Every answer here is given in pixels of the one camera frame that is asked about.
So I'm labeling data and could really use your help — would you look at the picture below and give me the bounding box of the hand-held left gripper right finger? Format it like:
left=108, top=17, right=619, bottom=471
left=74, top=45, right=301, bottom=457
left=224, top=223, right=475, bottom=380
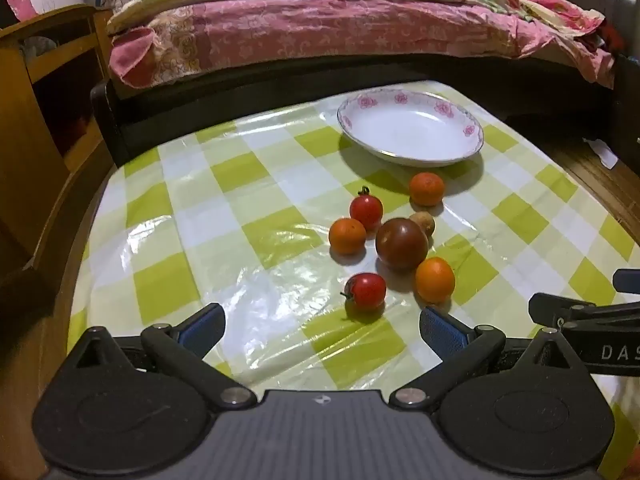
left=389, top=305, right=590, bottom=410

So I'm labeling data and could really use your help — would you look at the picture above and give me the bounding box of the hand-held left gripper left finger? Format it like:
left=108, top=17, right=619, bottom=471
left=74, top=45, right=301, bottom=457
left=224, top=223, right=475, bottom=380
left=64, top=302, right=257, bottom=409

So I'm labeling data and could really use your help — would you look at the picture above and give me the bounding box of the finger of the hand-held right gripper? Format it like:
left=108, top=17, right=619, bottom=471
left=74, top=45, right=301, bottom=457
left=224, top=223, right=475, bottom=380
left=528, top=292, right=640, bottom=328
left=612, top=268, right=640, bottom=294

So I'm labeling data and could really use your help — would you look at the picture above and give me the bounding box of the small orange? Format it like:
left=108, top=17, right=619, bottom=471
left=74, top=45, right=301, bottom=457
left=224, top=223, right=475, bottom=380
left=409, top=172, right=446, bottom=207
left=328, top=217, right=367, bottom=256
left=415, top=257, right=456, bottom=305

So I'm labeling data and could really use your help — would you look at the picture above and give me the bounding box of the red cherry tomato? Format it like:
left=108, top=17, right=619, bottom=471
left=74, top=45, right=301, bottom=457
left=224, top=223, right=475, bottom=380
left=341, top=272, right=388, bottom=311
left=349, top=186, right=384, bottom=232

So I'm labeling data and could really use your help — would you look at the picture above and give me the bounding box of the dark brown tomato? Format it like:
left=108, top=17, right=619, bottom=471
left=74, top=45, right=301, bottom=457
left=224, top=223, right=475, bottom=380
left=375, top=217, right=430, bottom=272

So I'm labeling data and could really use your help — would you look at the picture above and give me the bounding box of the tan longan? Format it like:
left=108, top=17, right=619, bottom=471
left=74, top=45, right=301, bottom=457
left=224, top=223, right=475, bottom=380
left=409, top=211, right=436, bottom=237

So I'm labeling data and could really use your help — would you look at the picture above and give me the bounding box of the white floral rim plate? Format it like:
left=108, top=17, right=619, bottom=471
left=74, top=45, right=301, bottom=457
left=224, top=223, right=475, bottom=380
left=336, top=86, right=485, bottom=168

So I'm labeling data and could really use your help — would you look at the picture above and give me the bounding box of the green checkered tablecloth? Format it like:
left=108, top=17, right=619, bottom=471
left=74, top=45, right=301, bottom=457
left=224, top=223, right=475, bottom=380
left=65, top=80, right=640, bottom=466

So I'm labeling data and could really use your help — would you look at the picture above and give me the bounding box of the white paper scrap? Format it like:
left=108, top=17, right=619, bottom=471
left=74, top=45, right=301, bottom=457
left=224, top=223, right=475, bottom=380
left=582, top=137, right=620, bottom=170

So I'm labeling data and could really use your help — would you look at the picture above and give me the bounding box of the wooden cabinet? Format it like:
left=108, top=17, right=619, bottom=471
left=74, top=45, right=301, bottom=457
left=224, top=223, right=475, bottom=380
left=0, top=4, right=121, bottom=281

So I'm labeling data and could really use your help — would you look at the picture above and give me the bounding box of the pink floral blanket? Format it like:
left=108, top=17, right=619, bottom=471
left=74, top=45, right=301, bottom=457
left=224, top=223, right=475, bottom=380
left=106, top=0, right=616, bottom=88

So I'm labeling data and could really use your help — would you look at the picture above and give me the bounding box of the black bed frame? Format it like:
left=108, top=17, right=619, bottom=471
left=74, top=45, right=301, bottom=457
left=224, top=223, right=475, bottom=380
left=90, top=52, right=640, bottom=168

